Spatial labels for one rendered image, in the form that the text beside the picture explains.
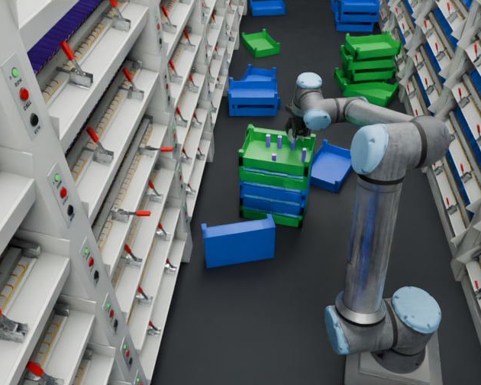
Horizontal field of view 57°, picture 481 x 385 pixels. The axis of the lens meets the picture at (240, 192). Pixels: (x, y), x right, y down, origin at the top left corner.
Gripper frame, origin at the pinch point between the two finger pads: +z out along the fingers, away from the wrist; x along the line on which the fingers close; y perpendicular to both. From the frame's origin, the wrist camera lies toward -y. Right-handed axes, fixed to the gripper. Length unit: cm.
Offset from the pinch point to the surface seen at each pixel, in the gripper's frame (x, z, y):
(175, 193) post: -56, -9, 23
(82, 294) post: -81, -62, 76
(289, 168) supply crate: -6.9, -0.5, 15.9
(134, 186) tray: -68, -47, 42
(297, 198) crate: -3.1, 14.7, 22.3
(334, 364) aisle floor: -13, 15, 92
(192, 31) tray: -34, -23, -49
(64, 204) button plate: -79, -83, 67
